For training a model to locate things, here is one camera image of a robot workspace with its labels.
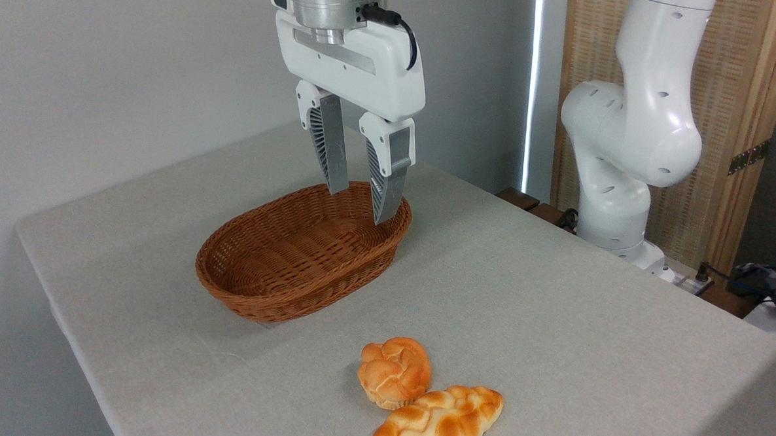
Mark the grey tablecloth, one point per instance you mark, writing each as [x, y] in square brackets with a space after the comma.
[553, 330]

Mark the round knotted bread bun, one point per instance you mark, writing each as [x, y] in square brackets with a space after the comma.
[394, 372]

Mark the dark metal hinge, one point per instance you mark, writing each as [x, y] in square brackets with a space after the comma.
[749, 157]

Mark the long braided bread loaf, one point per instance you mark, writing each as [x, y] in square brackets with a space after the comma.
[441, 423]

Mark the brown wicker oval basket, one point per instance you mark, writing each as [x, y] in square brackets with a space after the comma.
[282, 253]

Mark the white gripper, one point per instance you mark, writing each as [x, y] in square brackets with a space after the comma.
[381, 80]

